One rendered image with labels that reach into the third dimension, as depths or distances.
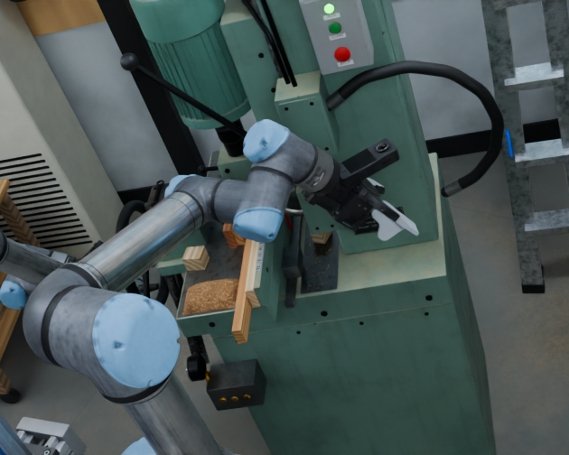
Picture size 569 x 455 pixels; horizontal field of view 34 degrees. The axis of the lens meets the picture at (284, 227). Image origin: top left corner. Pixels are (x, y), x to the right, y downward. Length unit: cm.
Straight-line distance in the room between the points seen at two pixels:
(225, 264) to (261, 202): 61
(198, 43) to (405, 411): 107
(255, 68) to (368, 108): 24
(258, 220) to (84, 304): 37
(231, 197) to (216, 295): 50
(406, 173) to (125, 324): 94
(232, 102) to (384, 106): 32
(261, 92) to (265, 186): 45
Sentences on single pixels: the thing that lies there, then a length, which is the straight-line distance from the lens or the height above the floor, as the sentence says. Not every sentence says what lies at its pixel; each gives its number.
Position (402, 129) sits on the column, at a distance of 191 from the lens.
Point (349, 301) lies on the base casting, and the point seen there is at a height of 77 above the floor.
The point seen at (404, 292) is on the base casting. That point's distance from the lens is 206.
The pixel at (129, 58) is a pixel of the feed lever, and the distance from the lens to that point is 182.
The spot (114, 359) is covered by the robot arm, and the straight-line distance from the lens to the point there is 120.
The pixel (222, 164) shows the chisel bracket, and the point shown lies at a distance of 208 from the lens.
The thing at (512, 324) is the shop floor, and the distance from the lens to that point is 298.
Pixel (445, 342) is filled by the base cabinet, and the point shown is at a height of 58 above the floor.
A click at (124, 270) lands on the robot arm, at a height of 138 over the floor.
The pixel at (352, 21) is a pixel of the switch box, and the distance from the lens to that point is 170.
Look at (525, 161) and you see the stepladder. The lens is 274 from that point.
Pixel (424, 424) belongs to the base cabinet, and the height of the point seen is 28.
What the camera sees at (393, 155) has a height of 125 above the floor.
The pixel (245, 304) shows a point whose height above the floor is 94.
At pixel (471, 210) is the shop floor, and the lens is 338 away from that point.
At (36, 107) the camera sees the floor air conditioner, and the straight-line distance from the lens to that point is 350.
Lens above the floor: 222
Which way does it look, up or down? 39 degrees down
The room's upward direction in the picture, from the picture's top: 22 degrees counter-clockwise
